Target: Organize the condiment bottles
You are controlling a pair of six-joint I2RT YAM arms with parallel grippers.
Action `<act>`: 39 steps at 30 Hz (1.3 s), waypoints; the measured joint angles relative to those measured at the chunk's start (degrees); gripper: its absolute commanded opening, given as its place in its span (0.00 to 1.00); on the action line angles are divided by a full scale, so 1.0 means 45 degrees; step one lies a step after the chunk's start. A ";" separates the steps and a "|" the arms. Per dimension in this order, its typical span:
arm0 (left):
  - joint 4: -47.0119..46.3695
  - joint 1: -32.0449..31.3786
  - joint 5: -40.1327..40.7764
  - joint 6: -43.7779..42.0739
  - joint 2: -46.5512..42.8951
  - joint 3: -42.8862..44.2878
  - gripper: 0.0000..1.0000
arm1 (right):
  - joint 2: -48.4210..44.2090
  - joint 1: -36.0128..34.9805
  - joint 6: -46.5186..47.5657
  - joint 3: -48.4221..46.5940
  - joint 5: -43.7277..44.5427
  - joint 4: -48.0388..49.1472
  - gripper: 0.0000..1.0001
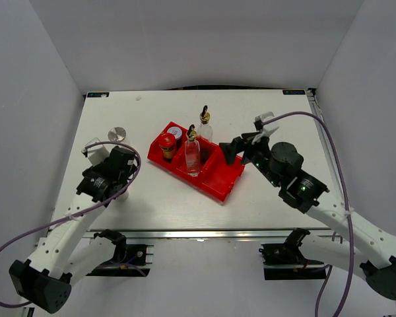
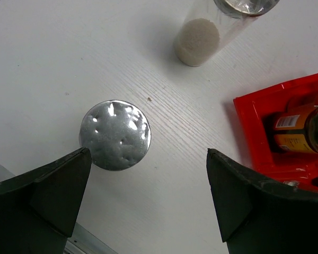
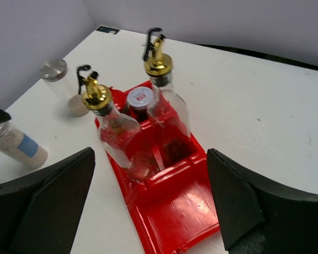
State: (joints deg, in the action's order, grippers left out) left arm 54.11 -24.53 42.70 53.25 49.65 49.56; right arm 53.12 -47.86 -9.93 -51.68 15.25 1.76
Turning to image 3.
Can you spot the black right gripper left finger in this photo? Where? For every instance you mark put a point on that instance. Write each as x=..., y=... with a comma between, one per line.
x=40, y=212

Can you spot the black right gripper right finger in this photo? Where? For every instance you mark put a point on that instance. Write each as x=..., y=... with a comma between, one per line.
x=259, y=215

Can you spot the clear jar with white granules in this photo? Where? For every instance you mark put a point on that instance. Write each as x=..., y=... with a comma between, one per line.
x=17, y=145

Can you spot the gold-spout clear oil bottle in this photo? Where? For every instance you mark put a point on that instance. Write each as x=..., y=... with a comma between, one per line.
x=120, y=134

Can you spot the gold-spout bottle with dark sauce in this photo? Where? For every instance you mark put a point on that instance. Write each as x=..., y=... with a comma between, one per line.
x=167, y=112

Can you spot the white-lidded red spice jar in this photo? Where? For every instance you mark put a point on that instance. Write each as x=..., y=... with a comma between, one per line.
x=138, y=99

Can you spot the silver-lidded clear jar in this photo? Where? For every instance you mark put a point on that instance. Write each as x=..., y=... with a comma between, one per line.
x=58, y=77

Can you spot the red plastic organizer bin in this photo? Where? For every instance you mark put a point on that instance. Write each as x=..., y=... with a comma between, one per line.
x=173, y=210

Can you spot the blue label sticker left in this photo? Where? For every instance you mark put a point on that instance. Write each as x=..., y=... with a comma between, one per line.
x=107, y=29

